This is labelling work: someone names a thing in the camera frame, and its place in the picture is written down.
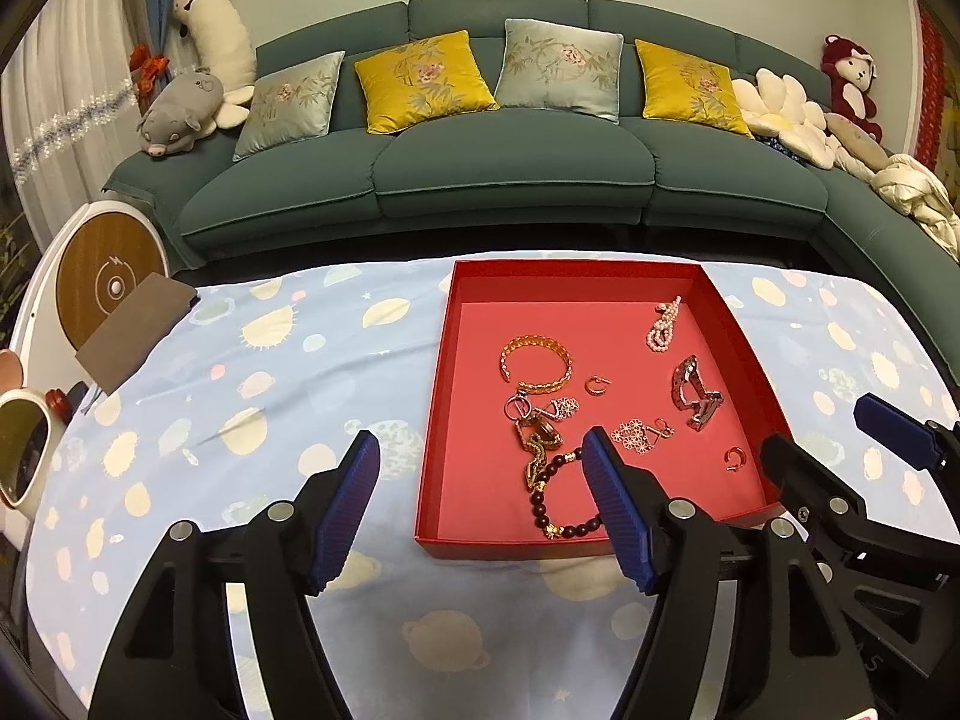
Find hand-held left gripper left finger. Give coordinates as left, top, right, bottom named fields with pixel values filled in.
left=88, top=430, right=382, bottom=720

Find cream flower plush cushion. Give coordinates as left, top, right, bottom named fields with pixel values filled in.
left=731, top=67, right=837, bottom=170

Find white framed mirror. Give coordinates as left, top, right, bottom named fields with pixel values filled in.
left=0, top=388, right=65, bottom=522

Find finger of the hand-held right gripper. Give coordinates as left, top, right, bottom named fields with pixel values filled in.
left=761, top=431, right=871, bottom=541
left=853, top=392, right=960, bottom=481

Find pale blue embroidered cushion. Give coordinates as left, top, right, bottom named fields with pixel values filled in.
left=495, top=17, right=625, bottom=126
left=232, top=51, right=347, bottom=162

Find yellow embroidered cushion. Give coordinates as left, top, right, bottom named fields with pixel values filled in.
left=354, top=30, right=500, bottom=136
left=634, top=39, right=755, bottom=140

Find white sheer curtain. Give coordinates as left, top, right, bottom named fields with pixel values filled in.
left=0, top=0, right=162, bottom=241

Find white cow plush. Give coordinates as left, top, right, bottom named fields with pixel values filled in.
left=174, top=0, right=257, bottom=128

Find red monkey plush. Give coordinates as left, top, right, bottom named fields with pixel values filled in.
left=820, top=34, right=884, bottom=143

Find white wooden round side table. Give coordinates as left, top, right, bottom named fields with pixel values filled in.
left=15, top=199, right=196, bottom=391

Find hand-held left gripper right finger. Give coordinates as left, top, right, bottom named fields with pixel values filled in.
left=583, top=426, right=878, bottom=720

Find gold bangle bracelet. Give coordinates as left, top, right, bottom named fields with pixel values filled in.
left=499, top=336, right=575, bottom=397

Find amber pendant gold chain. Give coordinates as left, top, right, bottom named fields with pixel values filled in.
left=514, top=416, right=563, bottom=492

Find planet print blue tablecloth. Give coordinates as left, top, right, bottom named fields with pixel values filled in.
left=15, top=251, right=960, bottom=720

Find brown notebook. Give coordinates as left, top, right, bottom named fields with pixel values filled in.
left=75, top=272, right=200, bottom=396

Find silver ring charm necklace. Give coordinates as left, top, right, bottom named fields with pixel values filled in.
left=506, top=392, right=578, bottom=422

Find dark bead bracelet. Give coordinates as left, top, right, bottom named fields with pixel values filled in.
left=525, top=446, right=608, bottom=541

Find red wall hanging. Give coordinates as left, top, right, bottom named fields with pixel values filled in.
left=911, top=4, right=960, bottom=173

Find white crumpled duvet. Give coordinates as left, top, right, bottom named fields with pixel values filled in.
left=870, top=152, right=960, bottom=260

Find blue curtain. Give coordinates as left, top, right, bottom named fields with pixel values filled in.
left=139, top=0, right=188, bottom=76

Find rose gold flower earring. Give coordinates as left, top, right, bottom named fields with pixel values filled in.
left=611, top=416, right=676, bottom=455

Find pink pearl bracelet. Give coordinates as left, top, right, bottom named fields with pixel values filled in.
left=645, top=296, right=682, bottom=352

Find green fabric sofa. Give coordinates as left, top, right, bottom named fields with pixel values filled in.
left=101, top=0, right=960, bottom=286

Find silver rhinestone hair clip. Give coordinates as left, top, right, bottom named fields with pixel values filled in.
left=670, top=355, right=727, bottom=432

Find red lobster toy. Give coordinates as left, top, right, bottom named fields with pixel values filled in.
left=129, top=45, right=167, bottom=95

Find grey pig plush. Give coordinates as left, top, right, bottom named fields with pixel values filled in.
left=137, top=66, right=226, bottom=161

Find red cardboard box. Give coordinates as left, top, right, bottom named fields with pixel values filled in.
left=415, top=259, right=794, bottom=562

